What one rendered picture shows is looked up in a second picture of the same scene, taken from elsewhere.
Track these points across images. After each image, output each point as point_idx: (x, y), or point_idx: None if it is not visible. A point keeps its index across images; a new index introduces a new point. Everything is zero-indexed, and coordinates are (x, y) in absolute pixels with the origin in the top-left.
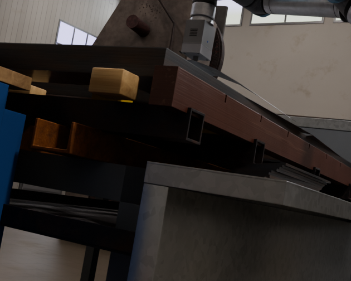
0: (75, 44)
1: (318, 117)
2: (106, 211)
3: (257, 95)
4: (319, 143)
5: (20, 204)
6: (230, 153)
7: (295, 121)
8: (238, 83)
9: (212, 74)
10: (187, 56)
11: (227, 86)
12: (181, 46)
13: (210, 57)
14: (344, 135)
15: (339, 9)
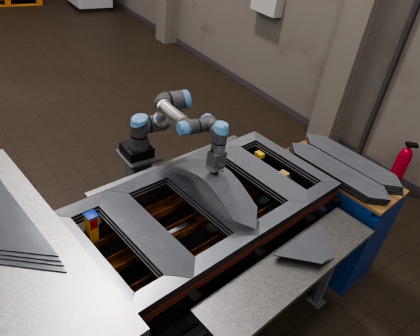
0: (273, 142)
1: (31, 220)
2: (227, 272)
3: (194, 159)
4: (148, 173)
5: None
6: None
7: (173, 163)
8: (197, 163)
9: (200, 175)
10: (219, 170)
11: (231, 140)
12: (225, 165)
13: (205, 165)
14: None
15: (183, 110)
